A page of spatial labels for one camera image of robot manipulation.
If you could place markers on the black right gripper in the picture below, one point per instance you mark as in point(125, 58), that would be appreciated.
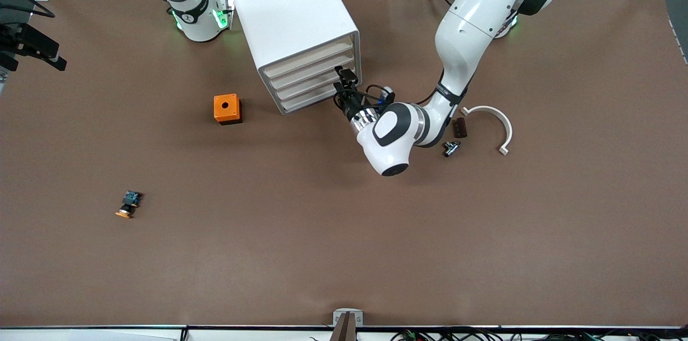
point(20, 43)

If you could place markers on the brown terminal block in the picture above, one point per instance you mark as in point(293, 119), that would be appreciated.
point(460, 128)

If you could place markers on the yellow push button switch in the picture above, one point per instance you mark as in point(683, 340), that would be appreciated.
point(129, 205)

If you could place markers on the white curved plastic bracket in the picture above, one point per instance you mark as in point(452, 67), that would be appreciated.
point(486, 108)

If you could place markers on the white plastic drawer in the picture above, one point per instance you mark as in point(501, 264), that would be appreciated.
point(310, 72)
point(309, 60)
point(317, 94)
point(314, 83)

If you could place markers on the white table edge rail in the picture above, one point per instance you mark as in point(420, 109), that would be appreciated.
point(80, 334)

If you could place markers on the grey metal table bracket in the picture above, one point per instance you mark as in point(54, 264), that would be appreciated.
point(348, 315)

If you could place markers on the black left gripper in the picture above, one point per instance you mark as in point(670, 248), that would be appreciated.
point(350, 107)

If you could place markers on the white drawer cabinet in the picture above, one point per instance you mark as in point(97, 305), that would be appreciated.
point(290, 7)

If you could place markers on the silver metal fitting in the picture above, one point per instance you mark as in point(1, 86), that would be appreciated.
point(451, 148)

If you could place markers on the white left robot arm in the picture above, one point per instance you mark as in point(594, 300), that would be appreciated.
point(473, 18)

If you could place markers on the orange button enclosure box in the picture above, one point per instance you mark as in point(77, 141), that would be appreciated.
point(226, 107)

